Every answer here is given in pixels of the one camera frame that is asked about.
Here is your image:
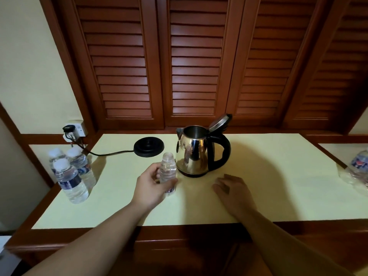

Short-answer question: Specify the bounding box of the stainless steel electric kettle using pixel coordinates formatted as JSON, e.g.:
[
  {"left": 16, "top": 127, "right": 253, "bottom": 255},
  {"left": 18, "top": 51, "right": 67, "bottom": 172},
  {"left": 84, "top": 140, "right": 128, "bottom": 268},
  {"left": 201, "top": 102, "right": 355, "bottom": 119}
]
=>
[{"left": 175, "top": 113, "right": 233, "bottom": 178}]

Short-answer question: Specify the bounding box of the clear plastic bottle without cap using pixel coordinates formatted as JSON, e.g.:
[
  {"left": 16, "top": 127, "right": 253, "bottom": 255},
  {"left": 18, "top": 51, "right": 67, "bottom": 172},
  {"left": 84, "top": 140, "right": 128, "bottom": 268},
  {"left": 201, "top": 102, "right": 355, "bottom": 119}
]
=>
[{"left": 157, "top": 152, "right": 177, "bottom": 196}]

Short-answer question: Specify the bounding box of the person's right forearm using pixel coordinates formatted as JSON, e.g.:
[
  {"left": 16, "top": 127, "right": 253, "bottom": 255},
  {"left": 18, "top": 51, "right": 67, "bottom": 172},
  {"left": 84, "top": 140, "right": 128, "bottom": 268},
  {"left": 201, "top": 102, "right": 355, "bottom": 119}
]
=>
[{"left": 241, "top": 209, "right": 358, "bottom": 276}]

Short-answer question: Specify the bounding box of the person's left forearm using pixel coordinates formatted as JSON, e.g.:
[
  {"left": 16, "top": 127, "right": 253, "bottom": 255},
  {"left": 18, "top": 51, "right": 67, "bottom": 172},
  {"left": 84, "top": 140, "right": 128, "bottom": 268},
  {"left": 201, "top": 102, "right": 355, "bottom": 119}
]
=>
[{"left": 21, "top": 200, "right": 150, "bottom": 276}]

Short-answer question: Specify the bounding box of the capped water bottle blue label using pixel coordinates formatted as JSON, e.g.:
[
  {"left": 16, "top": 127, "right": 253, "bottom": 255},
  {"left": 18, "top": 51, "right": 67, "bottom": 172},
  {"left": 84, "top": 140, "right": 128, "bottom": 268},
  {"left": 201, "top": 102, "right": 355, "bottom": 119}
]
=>
[
  {"left": 54, "top": 158, "right": 89, "bottom": 205},
  {"left": 48, "top": 148, "right": 67, "bottom": 174},
  {"left": 66, "top": 147, "right": 97, "bottom": 189}
]

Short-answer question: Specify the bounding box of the black round kettle base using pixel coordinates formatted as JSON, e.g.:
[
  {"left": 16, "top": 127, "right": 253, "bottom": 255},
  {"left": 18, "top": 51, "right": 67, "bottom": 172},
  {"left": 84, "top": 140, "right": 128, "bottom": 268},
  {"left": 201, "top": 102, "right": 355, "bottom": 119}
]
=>
[{"left": 133, "top": 137, "right": 165, "bottom": 158}]

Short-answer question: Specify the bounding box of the black power cord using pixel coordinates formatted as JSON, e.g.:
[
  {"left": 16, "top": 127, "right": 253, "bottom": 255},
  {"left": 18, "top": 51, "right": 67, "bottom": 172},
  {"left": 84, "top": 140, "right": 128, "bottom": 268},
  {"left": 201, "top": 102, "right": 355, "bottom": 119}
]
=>
[{"left": 66, "top": 132, "right": 136, "bottom": 157}]

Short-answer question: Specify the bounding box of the brown louvered wooden shutter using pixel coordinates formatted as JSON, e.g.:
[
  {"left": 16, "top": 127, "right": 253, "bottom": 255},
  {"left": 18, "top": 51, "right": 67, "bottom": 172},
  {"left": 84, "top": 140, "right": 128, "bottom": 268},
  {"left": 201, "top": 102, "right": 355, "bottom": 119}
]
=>
[
  {"left": 157, "top": 0, "right": 245, "bottom": 127},
  {"left": 56, "top": 0, "right": 165, "bottom": 130},
  {"left": 226, "top": 0, "right": 335, "bottom": 127},
  {"left": 281, "top": 0, "right": 368, "bottom": 135}
]

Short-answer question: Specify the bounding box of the black power plug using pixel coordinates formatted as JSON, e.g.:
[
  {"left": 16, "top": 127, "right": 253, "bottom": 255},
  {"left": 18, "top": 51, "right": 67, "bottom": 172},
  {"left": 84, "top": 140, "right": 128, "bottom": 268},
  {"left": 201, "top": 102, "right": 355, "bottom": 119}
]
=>
[{"left": 62, "top": 125, "right": 76, "bottom": 141}]

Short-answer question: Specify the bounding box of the white wall socket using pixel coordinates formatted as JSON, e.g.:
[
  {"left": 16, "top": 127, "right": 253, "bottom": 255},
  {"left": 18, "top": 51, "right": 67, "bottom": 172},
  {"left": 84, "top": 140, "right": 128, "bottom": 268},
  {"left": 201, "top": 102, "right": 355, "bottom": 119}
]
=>
[{"left": 63, "top": 120, "right": 87, "bottom": 139}]

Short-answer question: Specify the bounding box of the water bottle red blue label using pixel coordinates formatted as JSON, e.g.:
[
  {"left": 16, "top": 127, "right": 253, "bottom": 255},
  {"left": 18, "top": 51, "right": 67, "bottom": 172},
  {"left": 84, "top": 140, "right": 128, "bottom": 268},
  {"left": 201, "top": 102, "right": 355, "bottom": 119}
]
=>
[{"left": 339, "top": 149, "right": 368, "bottom": 196}]

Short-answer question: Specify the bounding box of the person's left hand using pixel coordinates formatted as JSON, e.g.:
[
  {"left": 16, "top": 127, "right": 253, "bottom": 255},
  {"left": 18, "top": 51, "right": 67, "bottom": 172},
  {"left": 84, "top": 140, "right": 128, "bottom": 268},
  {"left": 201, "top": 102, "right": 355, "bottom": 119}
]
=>
[{"left": 131, "top": 163, "right": 179, "bottom": 212}]

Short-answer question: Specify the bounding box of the person's right hand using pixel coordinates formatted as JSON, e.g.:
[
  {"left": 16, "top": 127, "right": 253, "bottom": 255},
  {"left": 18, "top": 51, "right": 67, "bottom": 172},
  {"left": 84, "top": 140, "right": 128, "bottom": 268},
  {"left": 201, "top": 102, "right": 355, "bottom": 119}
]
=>
[{"left": 212, "top": 174, "right": 257, "bottom": 220}]

